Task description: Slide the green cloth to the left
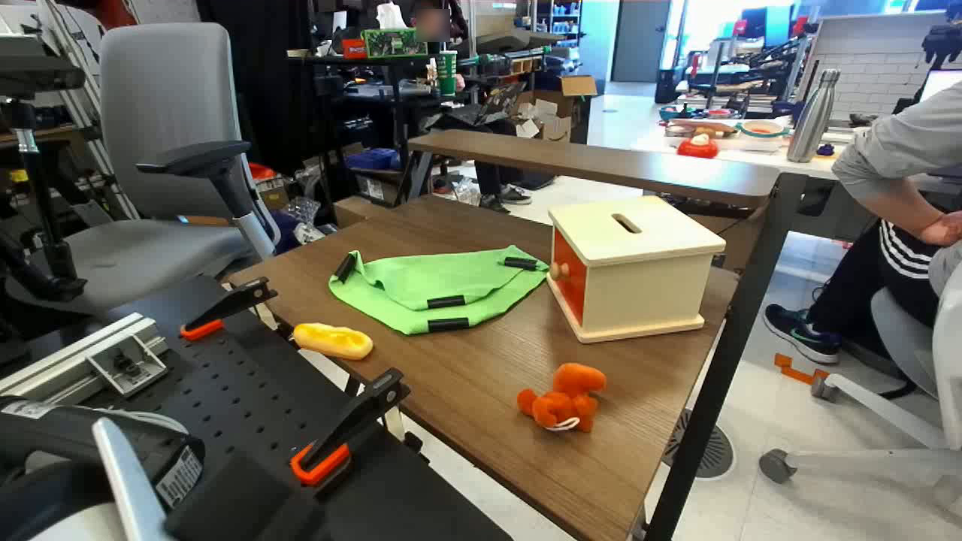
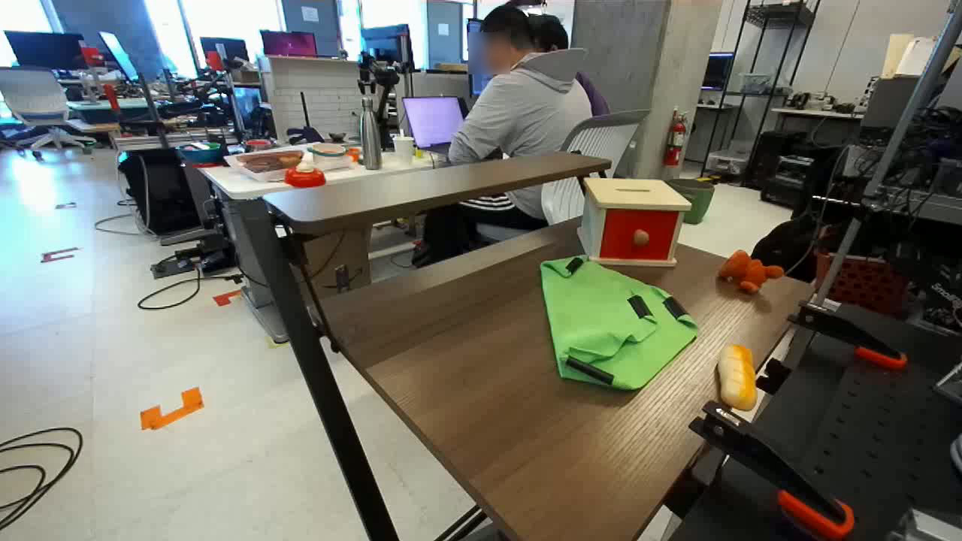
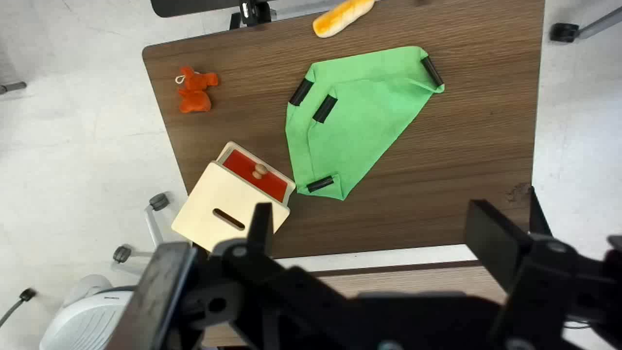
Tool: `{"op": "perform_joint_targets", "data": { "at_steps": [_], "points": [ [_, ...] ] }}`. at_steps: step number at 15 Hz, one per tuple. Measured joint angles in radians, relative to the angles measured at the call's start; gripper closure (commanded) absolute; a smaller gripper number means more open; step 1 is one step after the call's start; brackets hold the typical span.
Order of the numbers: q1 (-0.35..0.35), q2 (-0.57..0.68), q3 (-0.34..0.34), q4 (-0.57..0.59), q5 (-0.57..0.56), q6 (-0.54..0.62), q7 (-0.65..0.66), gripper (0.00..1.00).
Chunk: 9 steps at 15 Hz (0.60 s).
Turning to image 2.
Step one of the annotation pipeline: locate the green bin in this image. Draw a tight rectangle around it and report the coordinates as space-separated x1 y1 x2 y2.
673 180 715 225

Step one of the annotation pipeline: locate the wooden box with red drawer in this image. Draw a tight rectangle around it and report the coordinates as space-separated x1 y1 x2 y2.
578 177 689 268

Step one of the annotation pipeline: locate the far black orange clamp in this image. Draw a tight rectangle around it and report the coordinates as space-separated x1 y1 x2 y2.
794 304 908 372

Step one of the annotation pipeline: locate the white tray with bowls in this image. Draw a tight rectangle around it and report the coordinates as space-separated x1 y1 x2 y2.
228 148 351 183

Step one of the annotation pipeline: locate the black cable on floor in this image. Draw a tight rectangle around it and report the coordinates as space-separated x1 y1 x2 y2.
0 423 86 535

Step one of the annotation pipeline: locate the metal water bottle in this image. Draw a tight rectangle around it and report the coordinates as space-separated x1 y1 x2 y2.
361 93 383 170

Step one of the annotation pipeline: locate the red perforated crate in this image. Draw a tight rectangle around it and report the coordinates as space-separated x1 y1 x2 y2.
825 255 908 317

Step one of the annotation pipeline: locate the green cloth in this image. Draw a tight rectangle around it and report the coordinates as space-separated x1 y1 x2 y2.
537 255 701 394

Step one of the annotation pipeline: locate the yellow bread roll toy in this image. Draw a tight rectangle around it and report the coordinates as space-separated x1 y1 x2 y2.
715 347 757 412

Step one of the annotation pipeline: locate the orange plush toy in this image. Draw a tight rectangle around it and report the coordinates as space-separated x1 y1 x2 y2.
719 251 781 294

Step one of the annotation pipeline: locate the metal tripod pole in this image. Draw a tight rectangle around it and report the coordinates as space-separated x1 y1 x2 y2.
804 0 962 313

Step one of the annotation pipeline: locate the black orange clamp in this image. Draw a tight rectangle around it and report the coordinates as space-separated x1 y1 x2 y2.
689 403 856 541
794 304 908 372

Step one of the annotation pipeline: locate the person in grey hoodie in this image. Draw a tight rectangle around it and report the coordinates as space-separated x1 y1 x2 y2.
411 3 592 268

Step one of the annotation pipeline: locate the white office chair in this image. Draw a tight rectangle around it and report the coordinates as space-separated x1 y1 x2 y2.
0 65 95 156

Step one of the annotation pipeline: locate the black metal shelf rack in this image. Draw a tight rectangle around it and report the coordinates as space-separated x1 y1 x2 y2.
701 0 822 175

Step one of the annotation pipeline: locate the orange tape floor marker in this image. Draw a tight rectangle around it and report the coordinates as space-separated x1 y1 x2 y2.
137 389 205 431

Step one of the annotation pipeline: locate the red fire extinguisher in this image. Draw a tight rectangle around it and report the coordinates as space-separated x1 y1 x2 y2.
661 111 689 170

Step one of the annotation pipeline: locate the open laptop purple screen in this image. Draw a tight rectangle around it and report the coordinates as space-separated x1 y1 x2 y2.
404 97 464 150

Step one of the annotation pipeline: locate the near black orange clamp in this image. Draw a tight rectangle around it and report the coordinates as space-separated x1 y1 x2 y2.
689 403 856 541

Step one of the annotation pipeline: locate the orange object on desk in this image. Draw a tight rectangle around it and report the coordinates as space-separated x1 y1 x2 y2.
282 169 327 189

